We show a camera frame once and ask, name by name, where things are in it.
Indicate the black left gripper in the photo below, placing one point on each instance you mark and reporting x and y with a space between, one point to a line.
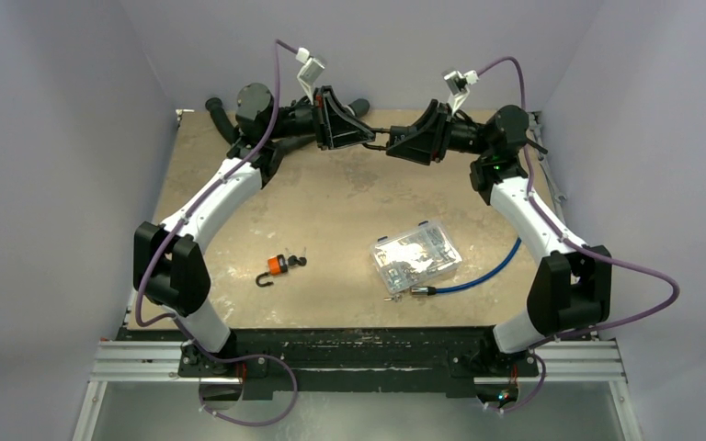
338 122

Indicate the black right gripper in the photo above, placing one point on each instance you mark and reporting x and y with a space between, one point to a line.
441 130

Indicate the black padlock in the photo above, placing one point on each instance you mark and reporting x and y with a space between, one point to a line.
383 139

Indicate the orange padlock with keys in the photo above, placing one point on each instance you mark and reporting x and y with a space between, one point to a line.
278 265

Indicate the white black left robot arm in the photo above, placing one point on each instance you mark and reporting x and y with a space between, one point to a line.
170 275

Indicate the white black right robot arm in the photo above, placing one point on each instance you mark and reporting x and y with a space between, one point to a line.
572 285

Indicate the small hammer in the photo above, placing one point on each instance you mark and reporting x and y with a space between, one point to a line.
535 138

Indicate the clear plastic parts box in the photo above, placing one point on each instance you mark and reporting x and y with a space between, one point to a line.
412 258

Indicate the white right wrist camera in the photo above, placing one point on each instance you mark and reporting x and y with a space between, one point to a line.
459 85

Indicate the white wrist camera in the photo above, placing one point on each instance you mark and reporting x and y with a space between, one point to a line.
312 67
459 85

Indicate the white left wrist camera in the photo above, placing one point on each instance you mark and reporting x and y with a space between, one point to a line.
312 67

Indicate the black aluminium base frame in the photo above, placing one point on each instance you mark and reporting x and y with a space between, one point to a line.
448 361

